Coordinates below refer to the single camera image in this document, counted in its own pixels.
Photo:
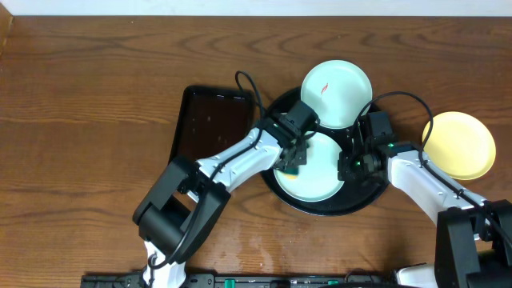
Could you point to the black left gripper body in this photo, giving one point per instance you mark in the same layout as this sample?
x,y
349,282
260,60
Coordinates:
x,y
296,156

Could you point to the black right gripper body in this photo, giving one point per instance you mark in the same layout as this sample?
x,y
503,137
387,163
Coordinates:
x,y
355,168

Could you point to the green yellow sponge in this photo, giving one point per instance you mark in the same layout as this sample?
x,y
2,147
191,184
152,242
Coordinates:
x,y
291,172

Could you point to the large green plate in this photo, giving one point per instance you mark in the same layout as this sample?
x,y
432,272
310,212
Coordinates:
x,y
317,180

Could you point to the small green plate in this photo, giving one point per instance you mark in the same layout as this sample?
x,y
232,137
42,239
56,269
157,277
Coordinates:
x,y
337,91

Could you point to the yellow plate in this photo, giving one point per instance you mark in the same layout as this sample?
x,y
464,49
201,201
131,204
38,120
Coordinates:
x,y
460,145

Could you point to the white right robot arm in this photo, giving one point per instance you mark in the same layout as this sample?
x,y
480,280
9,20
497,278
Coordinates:
x,y
473,238

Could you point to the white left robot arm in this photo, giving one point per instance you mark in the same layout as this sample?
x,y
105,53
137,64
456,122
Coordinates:
x,y
182,207

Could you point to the round black tray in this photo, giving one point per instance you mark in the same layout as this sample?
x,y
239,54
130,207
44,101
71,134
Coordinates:
x,y
347,199

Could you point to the rectangular black water tray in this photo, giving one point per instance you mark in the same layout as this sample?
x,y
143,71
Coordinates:
x,y
211,119

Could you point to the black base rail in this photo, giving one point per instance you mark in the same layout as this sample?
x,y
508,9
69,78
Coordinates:
x,y
136,279

